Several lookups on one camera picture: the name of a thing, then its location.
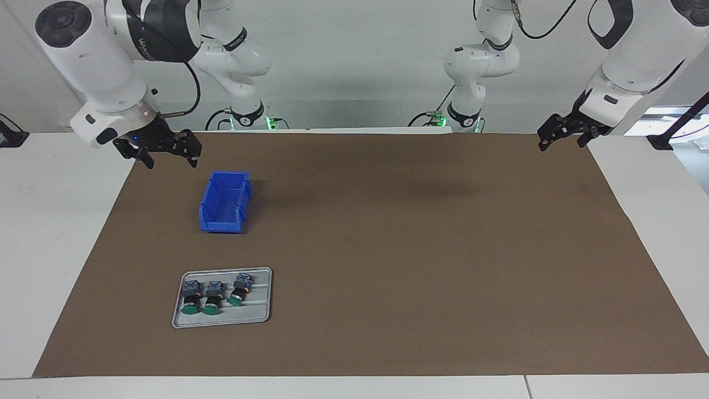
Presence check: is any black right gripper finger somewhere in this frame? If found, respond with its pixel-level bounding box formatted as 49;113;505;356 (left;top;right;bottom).
114;139;156;170
173;129;203;168

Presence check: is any green push button switch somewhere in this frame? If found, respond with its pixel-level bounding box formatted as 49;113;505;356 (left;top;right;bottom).
226;272;254;306
202;280;225;316
181;280;203;316

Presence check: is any blue plastic bin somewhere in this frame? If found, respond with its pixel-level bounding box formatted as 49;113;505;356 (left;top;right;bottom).
199;171;253;234

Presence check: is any black stand with pole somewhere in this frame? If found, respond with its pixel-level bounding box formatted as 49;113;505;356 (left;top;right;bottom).
647;91;709;151

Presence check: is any black table clamp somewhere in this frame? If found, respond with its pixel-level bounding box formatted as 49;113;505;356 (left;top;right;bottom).
0;114;29;148

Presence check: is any grey metal tray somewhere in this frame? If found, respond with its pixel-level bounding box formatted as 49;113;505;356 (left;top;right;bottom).
171;267;273;329

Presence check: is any brown table mat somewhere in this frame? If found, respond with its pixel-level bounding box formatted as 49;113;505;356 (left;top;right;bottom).
32;132;709;378

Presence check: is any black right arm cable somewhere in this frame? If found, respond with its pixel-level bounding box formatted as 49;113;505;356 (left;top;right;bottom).
125;0;201;118

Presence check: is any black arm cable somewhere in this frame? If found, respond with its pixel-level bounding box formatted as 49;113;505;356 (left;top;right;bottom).
512;0;579;40
125;0;201;118

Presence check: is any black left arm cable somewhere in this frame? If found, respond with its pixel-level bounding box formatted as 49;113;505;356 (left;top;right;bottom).
512;0;579;40

